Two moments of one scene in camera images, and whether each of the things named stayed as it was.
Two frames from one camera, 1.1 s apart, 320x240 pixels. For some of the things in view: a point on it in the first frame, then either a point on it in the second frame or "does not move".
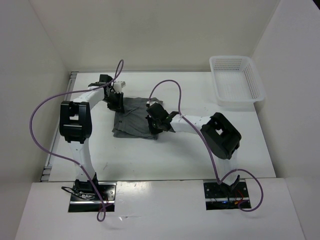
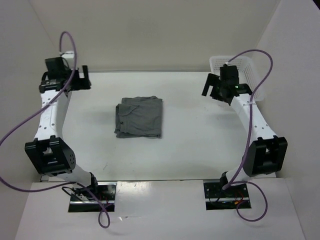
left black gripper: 118,106 → 83,83
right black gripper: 153,130 → 211,80
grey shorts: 132,123 does not move
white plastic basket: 237,80 does not move
